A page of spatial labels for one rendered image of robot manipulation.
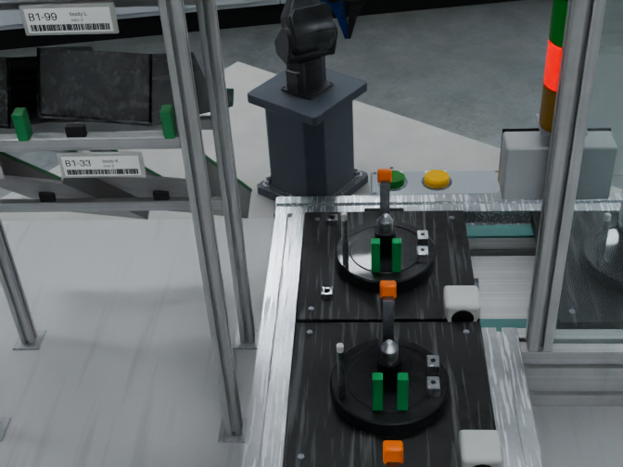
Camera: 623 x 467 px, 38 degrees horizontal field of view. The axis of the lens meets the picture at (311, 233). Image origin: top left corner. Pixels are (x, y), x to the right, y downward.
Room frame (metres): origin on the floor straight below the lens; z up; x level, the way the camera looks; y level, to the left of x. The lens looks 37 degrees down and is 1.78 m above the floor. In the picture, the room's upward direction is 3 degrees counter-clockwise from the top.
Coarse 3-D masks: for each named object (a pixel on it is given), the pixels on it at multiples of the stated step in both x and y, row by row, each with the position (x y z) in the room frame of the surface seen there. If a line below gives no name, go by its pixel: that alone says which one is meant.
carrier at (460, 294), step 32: (320, 224) 1.09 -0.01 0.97; (352, 224) 1.08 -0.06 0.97; (384, 224) 0.98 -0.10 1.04; (416, 224) 1.07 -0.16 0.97; (448, 224) 1.07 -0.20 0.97; (320, 256) 1.01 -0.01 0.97; (352, 256) 0.98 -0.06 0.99; (384, 256) 0.98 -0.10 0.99; (416, 256) 0.98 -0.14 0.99; (448, 256) 1.00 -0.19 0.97; (320, 288) 0.94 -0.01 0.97; (352, 288) 0.94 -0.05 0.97; (416, 288) 0.93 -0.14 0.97; (448, 288) 0.90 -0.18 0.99; (320, 320) 0.88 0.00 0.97; (352, 320) 0.88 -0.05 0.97; (416, 320) 0.87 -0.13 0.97; (448, 320) 0.87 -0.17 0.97
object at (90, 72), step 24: (48, 48) 0.89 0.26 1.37; (72, 48) 0.95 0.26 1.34; (48, 72) 0.88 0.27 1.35; (72, 72) 0.87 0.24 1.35; (96, 72) 0.86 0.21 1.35; (120, 72) 0.86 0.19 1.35; (144, 72) 0.85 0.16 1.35; (168, 72) 0.89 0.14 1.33; (48, 96) 0.87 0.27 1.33; (72, 96) 0.86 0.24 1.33; (96, 96) 0.85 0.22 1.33; (120, 96) 0.85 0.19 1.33; (144, 96) 0.84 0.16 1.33; (168, 96) 0.88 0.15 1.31; (96, 120) 0.84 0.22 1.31; (120, 120) 0.84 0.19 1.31; (144, 120) 0.83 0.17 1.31
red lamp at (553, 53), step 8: (552, 48) 0.85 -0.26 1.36; (560, 48) 0.84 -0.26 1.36; (552, 56) 0.85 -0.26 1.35; (560, 56) 0.84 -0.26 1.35; (552, 64) 0.84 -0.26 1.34; (544, 72) 0.86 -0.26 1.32; (552, 72) 0.84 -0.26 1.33; (544, 80) 0.86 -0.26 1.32; (552, 80) 0.84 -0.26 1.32; (552, 88) 0.84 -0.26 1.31
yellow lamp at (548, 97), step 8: (544, 88) 0.85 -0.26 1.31; (544, 96) 0.85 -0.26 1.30; (552, 96) 0.84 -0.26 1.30; (544, 104) 0.85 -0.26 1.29; (552, 104) 0.84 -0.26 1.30; (544, 112) 0.85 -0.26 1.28; (552, 112) 0.84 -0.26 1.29; (544, 120) 0.85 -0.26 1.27; (552, 120) 0.84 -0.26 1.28; (544, 128) 0.84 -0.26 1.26
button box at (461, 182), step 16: (416, 176) 1.22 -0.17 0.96; (464, 176) 1.21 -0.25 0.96; (480, 176) 1.20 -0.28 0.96; (496, 176) 1.20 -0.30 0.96; (400, 192) 1.17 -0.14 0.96; (416, 192) 1.17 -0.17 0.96; (432, 192) 1.17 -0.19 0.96; (448, 192) 1.17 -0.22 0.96; (464, 192) 1.16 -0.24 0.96; (480, 192) 1.16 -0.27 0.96; (496, 192) 1.16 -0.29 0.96
